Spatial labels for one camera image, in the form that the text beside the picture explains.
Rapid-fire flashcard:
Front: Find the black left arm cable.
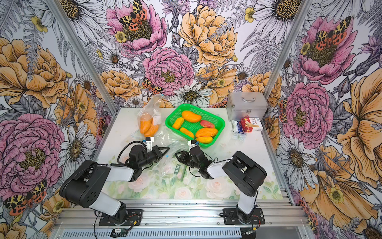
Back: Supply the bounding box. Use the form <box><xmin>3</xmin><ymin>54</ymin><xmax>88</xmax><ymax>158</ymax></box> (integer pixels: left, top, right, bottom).
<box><xmin>117</xmin><ymin>140</ymin><xmax>147</xmax><ymax>168</ymax></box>

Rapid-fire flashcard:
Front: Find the blue white small packet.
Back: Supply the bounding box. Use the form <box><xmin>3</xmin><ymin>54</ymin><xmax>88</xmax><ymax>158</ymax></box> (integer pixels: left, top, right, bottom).
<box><xmin>231</xmin><ymin>120</ymin><xmax>244</xmax><ymax>134</ymax></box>

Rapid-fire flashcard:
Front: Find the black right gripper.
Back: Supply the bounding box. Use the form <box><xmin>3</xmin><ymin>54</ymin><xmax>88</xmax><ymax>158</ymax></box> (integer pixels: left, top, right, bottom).
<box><xmin>174</xmin><ymin>150</ymin><xmax>201</xmax><ymax>169</ymax></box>

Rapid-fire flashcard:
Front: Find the aluminium front rail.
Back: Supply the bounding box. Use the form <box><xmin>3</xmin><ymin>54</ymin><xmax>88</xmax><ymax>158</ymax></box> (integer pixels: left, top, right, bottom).
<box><xmin>54</xmin><ymin>198</ymin><xmax>308</xmax><ymax>229</ymax></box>

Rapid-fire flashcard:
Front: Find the silver metal case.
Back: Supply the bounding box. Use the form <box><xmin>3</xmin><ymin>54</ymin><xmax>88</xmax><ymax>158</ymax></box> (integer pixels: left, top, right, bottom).
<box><xmin>226</xmin><ymin>92</ymin><xmax>268</xmax><ymax>121</ymax></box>

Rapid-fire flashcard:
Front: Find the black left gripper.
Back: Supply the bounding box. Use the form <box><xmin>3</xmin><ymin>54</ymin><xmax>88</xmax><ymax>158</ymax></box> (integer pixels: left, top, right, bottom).
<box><xmin>139</xmin><ymin>145</ymin><xmax>170</xmax><ymax>167</ymax></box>

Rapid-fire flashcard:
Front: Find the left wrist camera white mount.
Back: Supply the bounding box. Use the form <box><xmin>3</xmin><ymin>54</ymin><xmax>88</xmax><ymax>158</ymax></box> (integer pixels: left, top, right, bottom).
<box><xmin>142</xmin><ymin>136</ymin><xmax>154</xmax><ymax>152</ymax></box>

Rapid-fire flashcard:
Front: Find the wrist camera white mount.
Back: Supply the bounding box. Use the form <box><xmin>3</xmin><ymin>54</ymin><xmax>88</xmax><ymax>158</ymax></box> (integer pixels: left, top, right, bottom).
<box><xmin>188</xmin><ymin>139</ymin><xmax>199</xmax><ymax>149</ymax></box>
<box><xmin>142</xmin><ymin>136</ymin><xmax>154</xmax><ymax>152</ymax></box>

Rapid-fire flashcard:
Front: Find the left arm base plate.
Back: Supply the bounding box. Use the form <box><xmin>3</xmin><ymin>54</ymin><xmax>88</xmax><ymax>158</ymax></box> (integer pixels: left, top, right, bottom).
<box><xmin>98</xmin><ymin>209</ymin><xmax>143</xmax><ymax>227</ymax></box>

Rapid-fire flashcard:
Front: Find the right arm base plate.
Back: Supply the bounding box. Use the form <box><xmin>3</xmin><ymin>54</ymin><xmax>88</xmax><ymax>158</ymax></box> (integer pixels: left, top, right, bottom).
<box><xmin>219</xmin><ymin>208</ymin><xmax>266</xmax><ymax>226</ymax></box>

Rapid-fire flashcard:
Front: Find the red mango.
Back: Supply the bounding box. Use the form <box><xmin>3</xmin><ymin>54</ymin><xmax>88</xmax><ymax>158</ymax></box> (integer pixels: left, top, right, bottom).
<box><xmin>200</xmin><ymin>120</ymin><xmax>215</xmax><ymax>128</ymax></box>

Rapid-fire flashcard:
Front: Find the red white snack box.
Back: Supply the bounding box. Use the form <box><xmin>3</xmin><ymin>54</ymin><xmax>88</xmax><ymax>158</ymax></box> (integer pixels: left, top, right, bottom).
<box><xmin>240</xmin><ymin>116</ymin><xmax>263</xmax><ymax>133</ymax></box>

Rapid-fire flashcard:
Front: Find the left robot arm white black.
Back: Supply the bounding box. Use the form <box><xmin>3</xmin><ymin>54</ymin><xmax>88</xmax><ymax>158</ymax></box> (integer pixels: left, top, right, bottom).
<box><xmin>59</xmin><ymin>143</ymin><xmax>170</xmax><ymax>225</ymax></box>

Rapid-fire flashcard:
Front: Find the yellow orange mango basket front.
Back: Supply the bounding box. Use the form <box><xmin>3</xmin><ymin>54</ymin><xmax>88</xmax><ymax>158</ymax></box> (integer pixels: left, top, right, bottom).
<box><xmin>180</xmin><ymin>127</ymin><xmax>195</xmax><ymax>138</ymax></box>

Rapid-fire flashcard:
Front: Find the clear zip-top bag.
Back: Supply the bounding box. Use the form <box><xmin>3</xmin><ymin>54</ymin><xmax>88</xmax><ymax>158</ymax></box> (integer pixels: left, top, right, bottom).
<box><xmin>138</xmin><ymin>94</ymin><xmax>163</xmax><ymax>126</ymax></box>

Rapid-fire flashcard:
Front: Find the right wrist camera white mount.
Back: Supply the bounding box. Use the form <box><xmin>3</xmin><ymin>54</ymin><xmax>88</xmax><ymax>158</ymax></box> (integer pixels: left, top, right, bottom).
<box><xmin>188</xmin><ymin>139</ymin><xmax>199</xmax><ymax>149</ymax></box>

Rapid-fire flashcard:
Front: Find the yellow wrinkled mango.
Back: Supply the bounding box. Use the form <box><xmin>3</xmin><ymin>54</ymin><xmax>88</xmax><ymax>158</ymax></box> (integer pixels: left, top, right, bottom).
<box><xmin>172</xmin><ymin>117</ymin><xmax>185</xmax><ymax>130</ymax></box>

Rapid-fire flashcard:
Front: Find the pile of clear zip bags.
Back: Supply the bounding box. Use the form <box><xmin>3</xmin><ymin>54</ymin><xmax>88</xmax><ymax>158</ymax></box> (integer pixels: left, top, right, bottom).
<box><xmin>149</xmin><ymin>128</ymin><xmax>189</xmax><ymax>182</ymax></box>

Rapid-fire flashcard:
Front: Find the green plastic basket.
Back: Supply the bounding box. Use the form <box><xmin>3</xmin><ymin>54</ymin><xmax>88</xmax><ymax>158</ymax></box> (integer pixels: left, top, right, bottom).
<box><xmin>165</xmin><ymin>104</ymin><xmax>225</xmax><ymax>148</ymax></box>

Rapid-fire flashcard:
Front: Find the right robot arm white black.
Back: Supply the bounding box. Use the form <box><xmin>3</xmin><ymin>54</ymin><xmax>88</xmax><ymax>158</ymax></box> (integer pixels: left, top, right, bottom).
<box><xmin>175</xmin><ymin>146</ymin><xmax>267</xmax><ymax>225</ymax></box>

